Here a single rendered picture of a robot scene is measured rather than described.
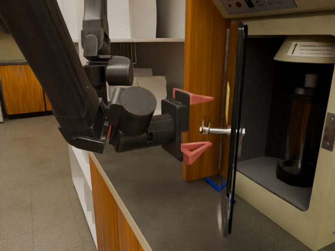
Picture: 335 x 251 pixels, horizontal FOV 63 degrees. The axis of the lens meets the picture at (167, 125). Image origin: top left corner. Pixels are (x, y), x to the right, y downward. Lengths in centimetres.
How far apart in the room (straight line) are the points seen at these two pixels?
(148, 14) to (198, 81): 107
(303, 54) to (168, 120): 31
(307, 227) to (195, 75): 45
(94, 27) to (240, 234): 61
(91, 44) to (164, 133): 34
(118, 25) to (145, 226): 121
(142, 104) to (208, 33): 42
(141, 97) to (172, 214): 38
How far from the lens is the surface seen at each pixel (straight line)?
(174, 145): 52
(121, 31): 165
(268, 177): 78
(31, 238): 233
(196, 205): 76
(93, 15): 79
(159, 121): 50
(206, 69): 79
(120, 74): 71
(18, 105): 541
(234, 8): 70
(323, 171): 61
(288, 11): 61
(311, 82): 72
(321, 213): 65
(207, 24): 79
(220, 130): 52
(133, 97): 42
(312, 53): 64
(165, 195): 80
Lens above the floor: 137
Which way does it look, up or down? 18 degrees down
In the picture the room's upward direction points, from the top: straight up
